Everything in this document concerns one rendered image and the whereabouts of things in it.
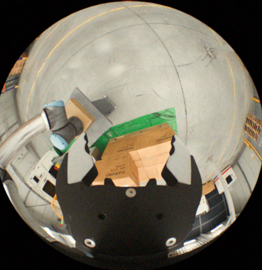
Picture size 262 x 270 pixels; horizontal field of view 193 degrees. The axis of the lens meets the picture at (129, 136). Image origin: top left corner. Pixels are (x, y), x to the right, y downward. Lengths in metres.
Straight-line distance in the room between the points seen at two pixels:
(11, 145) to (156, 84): 1.65
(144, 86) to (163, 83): 0.32
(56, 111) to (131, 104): 1.11
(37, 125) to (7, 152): 0.26
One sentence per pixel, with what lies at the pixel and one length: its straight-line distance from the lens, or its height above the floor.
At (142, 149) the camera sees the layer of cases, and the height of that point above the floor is 0.54.
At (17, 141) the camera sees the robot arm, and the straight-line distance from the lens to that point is 0.55.
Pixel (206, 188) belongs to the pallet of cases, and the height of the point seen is 0.52.
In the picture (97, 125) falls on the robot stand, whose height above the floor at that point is 0.75.
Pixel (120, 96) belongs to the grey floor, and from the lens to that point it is 1.36.
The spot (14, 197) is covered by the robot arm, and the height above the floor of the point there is 1.54.
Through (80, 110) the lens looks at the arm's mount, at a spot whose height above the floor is 0.80.
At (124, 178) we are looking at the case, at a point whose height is 0.95.
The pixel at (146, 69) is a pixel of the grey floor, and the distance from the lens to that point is 1.40.
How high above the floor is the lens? 1.33
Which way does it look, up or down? 58 degrees down
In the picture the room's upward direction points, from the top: 170 degrees counter-clockwise
